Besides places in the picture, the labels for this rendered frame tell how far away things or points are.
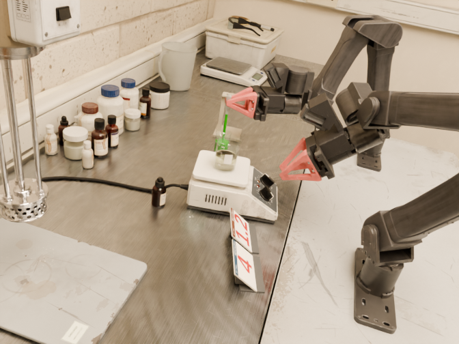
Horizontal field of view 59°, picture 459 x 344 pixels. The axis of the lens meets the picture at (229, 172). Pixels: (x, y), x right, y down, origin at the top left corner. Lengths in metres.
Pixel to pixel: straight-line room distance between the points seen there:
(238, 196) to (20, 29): 0.54
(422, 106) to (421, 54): 1.61
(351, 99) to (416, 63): 1.49
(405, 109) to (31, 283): 0.66
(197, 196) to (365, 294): 0.38
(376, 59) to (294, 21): 1.13
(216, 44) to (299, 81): 0.92
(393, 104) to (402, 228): 0.20
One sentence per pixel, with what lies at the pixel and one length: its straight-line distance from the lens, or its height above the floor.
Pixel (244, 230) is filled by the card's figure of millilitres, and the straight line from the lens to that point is 0.85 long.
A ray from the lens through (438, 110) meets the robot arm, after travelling 0.67.
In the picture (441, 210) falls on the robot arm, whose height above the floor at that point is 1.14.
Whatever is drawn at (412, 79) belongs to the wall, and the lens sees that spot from 2.33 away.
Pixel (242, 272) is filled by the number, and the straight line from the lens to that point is 0.74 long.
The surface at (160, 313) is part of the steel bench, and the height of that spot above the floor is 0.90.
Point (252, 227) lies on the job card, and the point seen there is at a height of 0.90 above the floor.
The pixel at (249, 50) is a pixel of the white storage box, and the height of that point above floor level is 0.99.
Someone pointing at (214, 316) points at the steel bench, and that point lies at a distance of 0.70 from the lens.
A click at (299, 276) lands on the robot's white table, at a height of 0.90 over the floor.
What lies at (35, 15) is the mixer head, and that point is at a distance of 0.48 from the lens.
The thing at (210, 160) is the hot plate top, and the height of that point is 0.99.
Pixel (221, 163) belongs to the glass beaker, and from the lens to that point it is 0.87.
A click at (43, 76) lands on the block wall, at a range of 1.14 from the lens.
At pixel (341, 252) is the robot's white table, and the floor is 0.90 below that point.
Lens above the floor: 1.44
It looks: 30 degrees down
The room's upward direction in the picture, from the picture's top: 10 degrees clockwise
